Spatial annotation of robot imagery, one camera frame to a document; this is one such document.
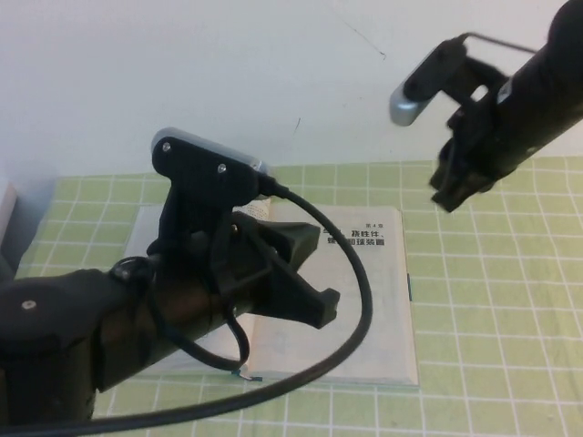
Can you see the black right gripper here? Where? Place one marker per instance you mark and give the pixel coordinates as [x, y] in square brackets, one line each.
[478, 145]

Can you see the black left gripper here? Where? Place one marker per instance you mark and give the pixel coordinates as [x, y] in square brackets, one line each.
[241, 273]

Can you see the technical book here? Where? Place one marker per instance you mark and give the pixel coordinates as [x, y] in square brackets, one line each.
[364, 318]

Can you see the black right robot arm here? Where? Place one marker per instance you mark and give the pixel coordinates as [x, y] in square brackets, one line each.
[546, 68]

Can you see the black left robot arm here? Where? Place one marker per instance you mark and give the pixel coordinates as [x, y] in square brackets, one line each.
[54, 318]

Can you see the green checked tablecloth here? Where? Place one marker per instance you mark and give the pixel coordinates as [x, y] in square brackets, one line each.
[501, 318]

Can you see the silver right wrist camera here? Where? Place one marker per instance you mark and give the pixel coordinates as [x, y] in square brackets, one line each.
[405, 109]

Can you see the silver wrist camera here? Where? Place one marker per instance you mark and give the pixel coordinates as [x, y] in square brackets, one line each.
[255, 165]
[405, 109]

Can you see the black right camera bracket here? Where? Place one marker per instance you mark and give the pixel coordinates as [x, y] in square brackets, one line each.
[478, 73]

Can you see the black camera bracket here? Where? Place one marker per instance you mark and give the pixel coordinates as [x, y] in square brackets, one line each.
[200, 182]
[478, 73]

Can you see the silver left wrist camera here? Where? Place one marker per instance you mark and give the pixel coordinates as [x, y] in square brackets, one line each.
[255, 165]

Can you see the black left camera bracket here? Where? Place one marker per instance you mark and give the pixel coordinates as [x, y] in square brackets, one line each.
[200, 182]

